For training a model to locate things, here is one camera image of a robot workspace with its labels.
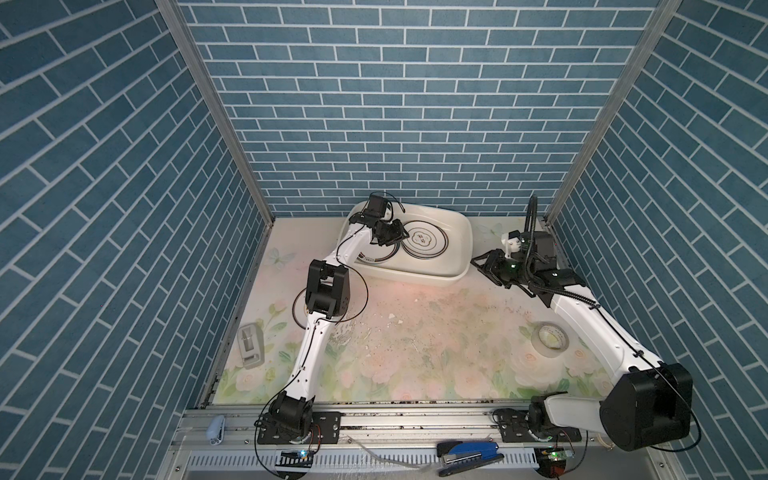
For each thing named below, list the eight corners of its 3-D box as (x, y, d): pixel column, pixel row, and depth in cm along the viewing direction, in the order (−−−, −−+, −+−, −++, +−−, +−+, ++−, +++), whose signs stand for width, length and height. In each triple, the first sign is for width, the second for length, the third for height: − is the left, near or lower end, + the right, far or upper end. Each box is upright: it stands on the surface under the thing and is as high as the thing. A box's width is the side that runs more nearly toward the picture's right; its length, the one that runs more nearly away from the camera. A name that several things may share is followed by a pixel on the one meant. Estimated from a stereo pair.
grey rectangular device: (246, 370, 85) (240, 365, 82) (242, 333, 92) (237, 327, 89) (268, 362, 86) (263, 357, 83) (262, 325, 94) (257, 319, 90)
